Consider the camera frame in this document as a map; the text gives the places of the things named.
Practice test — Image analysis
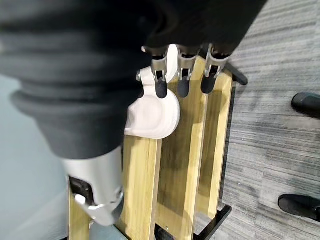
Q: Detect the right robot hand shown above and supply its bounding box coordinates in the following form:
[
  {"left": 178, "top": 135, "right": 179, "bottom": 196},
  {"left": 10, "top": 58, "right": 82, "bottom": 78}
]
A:
[{"left": 0, "top": 0, "right": 268, "bottom": 227}]

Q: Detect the white slipper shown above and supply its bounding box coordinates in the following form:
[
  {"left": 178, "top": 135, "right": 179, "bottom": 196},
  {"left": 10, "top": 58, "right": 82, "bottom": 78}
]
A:
[{"left": 124, "top": 43, "right": 182, "bottom": 140}]

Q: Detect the wooden slat shoe rack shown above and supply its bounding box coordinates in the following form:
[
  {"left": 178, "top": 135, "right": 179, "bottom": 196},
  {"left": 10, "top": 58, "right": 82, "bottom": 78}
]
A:
[{"left": 67, "top": 55, "right": 249, "bottom": 240}]

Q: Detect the dark robot foot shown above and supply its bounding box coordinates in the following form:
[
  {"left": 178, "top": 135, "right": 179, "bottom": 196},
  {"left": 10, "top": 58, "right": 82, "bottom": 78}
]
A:
[
  {"left": 277, "top": 193, "right": 320, "bottom": 222},
  {"left": 290, "top": 91, "right": 320, "bottom": 120}
]

